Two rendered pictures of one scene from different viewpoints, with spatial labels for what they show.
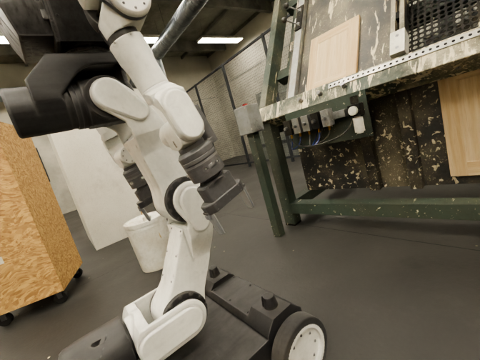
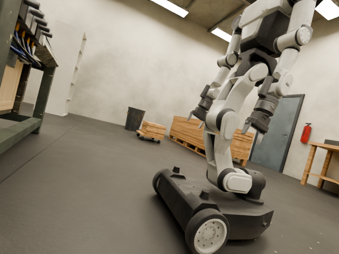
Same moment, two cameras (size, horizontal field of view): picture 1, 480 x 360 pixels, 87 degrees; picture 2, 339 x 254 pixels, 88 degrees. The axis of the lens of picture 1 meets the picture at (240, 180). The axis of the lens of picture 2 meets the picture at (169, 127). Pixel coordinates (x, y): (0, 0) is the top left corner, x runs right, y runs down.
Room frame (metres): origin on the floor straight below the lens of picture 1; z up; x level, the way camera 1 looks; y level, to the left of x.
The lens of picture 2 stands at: (1.88, 0.16, 0.52)
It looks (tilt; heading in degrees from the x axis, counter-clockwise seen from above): 1 degrees down; 193
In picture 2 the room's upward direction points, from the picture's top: 15 degrees clockwise
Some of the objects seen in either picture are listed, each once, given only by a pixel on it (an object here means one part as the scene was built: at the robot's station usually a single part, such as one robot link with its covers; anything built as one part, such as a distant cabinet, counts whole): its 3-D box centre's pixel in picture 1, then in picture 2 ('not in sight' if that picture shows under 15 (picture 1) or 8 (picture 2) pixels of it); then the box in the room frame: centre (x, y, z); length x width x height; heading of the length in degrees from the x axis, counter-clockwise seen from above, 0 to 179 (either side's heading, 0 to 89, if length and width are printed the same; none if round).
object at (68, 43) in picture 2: not in sight; (62, 71); (-1.61, -3.58, 1.03); 0.60 x 0.58 x 2.05; 35
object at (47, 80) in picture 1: (73, 94); (260, 72); (0.70, 0.36, 0.97); 0.28 x 0.13 x 0.18; 125
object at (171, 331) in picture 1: (164, 317); (227, 177); (0.71, 0.34, 0.28); 0.21 x 0.20 x 0.13; 125
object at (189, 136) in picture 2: not in sight; (203, 136); (-3.13, -0.01, 0.39); 2.46 x 1.04 x 0.78; 35
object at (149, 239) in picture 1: (149, 234); not in sight; (1.84, 0.77, 0.24); 0.32 x 0.30 x 0.47; 35
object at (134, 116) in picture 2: not in sight; (133, 119); (-2.92, -2.06, 0.33); 0.54 x 0.54 x 0.65
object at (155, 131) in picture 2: not in sight; (150, 131); (-1.97, -1.15, 0.20); 0.61 x 0.51 x 0.40; 35
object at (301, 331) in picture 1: (301, 348); (166, 182); (0.65, -0.04, 0.10); 0.20 x 0.05 x 0.20; 125
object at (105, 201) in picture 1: (93, 168); not in sight; (3.17, 1.71, 0.88); 0.90 x 0.60 x 1.75; 35
